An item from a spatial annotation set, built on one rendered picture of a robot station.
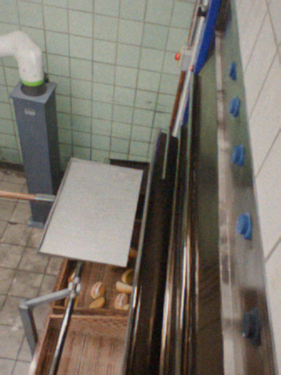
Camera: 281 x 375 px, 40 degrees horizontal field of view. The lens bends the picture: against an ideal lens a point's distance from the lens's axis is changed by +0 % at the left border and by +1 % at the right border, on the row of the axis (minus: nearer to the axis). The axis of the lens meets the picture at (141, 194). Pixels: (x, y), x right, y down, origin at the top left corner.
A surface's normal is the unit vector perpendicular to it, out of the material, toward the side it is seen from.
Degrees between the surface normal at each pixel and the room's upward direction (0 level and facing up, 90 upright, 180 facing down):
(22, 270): 0
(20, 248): 0
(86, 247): 4
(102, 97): 90
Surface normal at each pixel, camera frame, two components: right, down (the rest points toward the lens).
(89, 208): 0.05, -0.66
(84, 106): -0.11, 0.74
